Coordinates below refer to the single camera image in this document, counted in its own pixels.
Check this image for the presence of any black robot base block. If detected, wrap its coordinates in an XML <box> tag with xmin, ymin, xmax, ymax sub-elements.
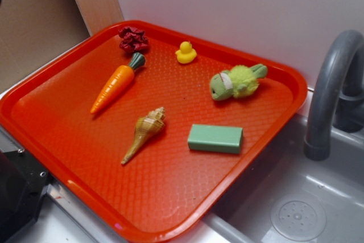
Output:
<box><xmin>1</xmin><ymin>150</ymin><xmax>50</xmax><ymax>242</ymax></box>

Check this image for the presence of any green plush animal toy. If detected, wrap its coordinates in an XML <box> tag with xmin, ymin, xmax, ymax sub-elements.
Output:
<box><xmin>209</xmin><ymin>64</ymin><xmax>268</xmax><ymax>101</ymax></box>

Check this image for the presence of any orange plastic tray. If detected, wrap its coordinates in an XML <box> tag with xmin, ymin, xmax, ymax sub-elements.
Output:
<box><xmin>1</xmin><ymin>20</ymin><xmax>307</xmax><ymax>242</ymax></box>

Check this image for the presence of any tan spiral seashell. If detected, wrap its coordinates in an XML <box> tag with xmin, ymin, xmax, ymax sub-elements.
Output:
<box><xmin>121</xmin><ymin>107</ymin><xmax>166</xmax><ymax>165</ymax></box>

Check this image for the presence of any yellow rubber duck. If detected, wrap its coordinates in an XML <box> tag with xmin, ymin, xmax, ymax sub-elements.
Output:
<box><xmin>175</xmin><ymin>41</ymin><xmax>197</xmax><ymax>64</ymax></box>

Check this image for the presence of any green rectangular block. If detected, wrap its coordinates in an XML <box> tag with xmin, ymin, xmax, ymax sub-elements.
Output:
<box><xmin>187</xmin><ymin>124</ymin><xmax>243</xmax><ymax>154</ymax></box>

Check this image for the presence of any orange toy carrot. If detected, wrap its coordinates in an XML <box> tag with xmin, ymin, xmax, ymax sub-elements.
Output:
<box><xmin>90</xmin><ymin>52</ymin><xmax>146</xmax><ymax>114</ymax></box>

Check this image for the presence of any dark red toy lettuce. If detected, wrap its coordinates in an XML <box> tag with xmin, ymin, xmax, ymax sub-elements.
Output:
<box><xmin>118</xmin><ymin>26</ymin><xmax>150</xmax><ymax>53</ymax></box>

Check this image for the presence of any grey toy sink basin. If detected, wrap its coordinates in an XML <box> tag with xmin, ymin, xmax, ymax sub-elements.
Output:
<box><xmin>204</xmin><ymin>115</ymin><xmax>363</xmax><ymax>242</ymax></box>

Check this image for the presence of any grey toy faucet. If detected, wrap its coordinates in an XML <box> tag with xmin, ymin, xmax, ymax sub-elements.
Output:
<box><xmin>304</xmin><ymin>30</ymin><xmax>363</xmax><ymax>161</ymax></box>

